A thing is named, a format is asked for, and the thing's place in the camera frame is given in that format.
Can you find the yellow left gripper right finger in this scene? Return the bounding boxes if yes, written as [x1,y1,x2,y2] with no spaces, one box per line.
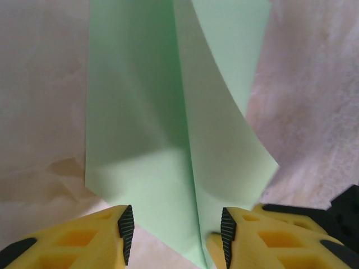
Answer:
[220,206,359,269]

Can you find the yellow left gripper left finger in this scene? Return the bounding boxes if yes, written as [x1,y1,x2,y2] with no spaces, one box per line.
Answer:
[0,204,136,269]

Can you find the green square paper sheet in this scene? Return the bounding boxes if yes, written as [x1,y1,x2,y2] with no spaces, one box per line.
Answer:
[84,0,280,269]

